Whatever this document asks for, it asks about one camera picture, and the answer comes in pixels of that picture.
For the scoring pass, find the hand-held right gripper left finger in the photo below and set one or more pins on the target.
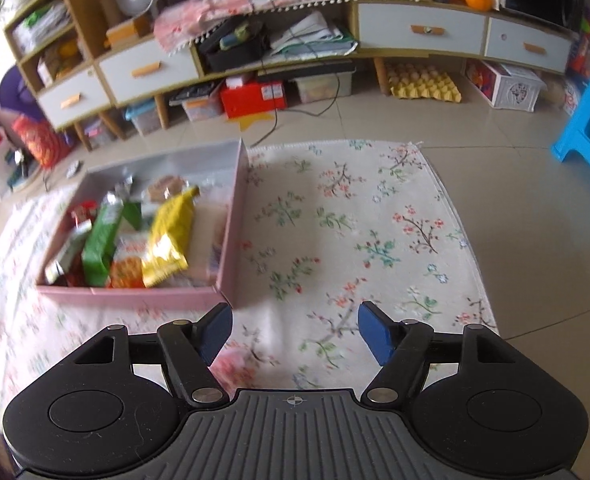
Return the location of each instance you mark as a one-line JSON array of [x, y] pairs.
[[216, 331]]

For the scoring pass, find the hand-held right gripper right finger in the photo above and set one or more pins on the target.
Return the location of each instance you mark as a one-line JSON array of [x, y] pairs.
[[375, 330]]

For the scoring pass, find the pink cardboard box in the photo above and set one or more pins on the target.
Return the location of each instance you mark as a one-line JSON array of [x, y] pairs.
[[225, 240]]

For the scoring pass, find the yellow snack packet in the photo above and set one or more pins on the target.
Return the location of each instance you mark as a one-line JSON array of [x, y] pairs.
[[170, 240]]

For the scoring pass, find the green snack packet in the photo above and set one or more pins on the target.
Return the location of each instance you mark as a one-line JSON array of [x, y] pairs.
[[105, 240]]

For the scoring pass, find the brown biscuit packet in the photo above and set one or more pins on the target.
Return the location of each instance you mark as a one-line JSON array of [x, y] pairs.
[[166, 187]]

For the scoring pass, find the red snack packet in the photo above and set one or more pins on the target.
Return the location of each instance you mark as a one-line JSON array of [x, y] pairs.
[[82, 212]]

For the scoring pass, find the floral tablecloth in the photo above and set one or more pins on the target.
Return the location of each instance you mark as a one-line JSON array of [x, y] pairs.
[[365, 240]]

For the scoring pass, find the clear storage bin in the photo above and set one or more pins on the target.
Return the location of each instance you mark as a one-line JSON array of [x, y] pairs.
[[322, 87], [200, 107]]

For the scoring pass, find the clear bin blue lid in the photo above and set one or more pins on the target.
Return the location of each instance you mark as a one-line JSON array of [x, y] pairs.
[[142, 117]]

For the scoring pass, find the red shoe box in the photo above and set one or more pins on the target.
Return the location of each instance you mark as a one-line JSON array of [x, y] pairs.
[[252, 100]]

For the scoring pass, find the yellow egg tray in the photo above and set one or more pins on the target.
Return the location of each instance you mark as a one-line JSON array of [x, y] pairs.
[[425, 85]]

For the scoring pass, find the red gift bag gold print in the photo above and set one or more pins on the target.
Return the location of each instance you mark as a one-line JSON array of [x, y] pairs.
[[37, 142]]

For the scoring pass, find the white cabinet drawer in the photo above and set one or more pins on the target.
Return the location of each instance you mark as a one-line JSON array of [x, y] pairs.
[[527, 45], [422, 27], [147, 72], [72, 97]]

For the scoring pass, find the white red patterned box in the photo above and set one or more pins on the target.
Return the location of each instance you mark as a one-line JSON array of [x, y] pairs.
[[507, 84]]

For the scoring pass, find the black storage box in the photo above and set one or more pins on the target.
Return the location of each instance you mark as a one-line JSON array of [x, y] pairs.
[[232, 50]]

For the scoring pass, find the wooden TV cabinet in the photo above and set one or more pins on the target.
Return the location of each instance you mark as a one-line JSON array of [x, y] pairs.
[[285, 55]]

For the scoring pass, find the stack of papers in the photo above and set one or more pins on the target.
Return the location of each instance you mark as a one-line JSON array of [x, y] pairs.
[[310, 35]]

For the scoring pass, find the purple plastic object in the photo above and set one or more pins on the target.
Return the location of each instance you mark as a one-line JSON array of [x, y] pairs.
[[17, 95]]

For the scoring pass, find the wooden orange tissue box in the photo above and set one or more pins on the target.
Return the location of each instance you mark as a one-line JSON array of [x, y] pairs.
[[125, 32]]

